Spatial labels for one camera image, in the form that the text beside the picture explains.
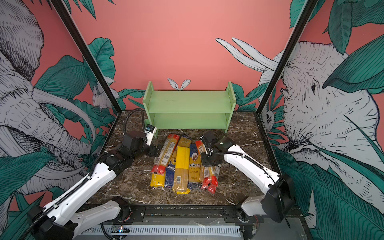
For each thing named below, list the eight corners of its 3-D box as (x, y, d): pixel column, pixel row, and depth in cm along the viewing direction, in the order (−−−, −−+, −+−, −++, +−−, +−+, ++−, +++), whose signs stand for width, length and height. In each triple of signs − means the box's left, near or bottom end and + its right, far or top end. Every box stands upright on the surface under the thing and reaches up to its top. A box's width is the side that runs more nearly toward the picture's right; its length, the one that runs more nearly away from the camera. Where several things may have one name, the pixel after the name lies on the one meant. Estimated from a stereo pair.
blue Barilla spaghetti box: (165, 186, 84) (163, 183, 80) (168, 165, 92) (166, 161, 88) (174, 186, 84) (173, 183, 80) (176, 165, 93) (175, 161, 88)
